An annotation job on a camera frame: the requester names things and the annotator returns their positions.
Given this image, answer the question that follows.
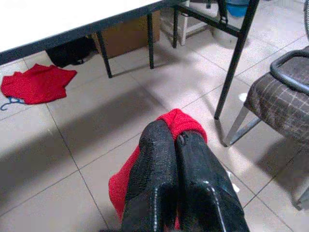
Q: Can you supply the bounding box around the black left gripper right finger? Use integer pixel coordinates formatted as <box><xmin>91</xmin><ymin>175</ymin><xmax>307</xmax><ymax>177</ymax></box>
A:
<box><xmin>175</xmin><ymin>130</ymin><xmax>251</xmax><ymax>232</ymax></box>

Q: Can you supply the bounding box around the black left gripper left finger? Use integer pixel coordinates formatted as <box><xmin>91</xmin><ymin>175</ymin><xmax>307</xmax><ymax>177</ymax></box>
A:
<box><xmin>120</xmin><ymin>120</ymin><xmax>179</xmax><ymax>232</ymax></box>

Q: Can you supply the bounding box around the red fleece garment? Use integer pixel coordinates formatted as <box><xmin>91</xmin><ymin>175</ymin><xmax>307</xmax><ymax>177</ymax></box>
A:
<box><xmin>0</xmin><ymin>63</ymin><xmax>78</xmax><ymax>105</ymax></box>
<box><xmin>108</xmin><ymin>108</ymin><xmax>208</xmax><ymax>230</ymax></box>

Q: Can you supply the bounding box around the grey checked fabric chair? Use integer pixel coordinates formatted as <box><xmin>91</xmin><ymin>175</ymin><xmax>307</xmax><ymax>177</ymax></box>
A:
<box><xmin>223</xmin><ymin>49</ymin><xmax>309</xmax><ymax>211</ymax></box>

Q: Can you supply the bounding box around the brown cardboard box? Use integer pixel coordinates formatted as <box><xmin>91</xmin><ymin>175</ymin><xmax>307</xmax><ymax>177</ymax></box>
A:
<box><xmin>93</xmin><ymin>11</ymin><xmax>161</xmax><ymax>58</ymax></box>

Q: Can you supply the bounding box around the white wooden stool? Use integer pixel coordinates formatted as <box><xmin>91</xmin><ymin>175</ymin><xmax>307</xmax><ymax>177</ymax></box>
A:
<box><xmin>160</xmin><ymin>8</ymin><xmax>211</xmax><ymax>46</ymax></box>

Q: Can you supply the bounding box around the black bag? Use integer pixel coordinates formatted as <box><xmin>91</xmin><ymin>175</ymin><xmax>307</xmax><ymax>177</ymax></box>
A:
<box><xmin>45</xmin><ymin>36</ymin><xmax>96</xmax><ymax>68</ymax></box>

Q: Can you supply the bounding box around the blue plastic tub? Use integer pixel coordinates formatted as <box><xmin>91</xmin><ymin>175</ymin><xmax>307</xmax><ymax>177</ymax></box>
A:
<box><xmin>225</xmin><ymin>0</ymin><xmax>251</xmax><ymax>18</ymax></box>

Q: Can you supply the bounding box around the dark blue wire hanger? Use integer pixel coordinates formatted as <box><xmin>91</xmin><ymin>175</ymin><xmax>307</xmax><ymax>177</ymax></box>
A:
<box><xmin>0</xmin><ymin>96</ymin><xmax>26</xmax><ymax>111</ymax></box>

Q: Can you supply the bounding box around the white table black frame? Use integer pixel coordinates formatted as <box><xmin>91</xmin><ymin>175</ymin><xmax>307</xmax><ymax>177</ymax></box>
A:
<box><xmin>0</xmin><ymin>0</ymin><xmax>261</xmax><ymax>121</ymax></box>

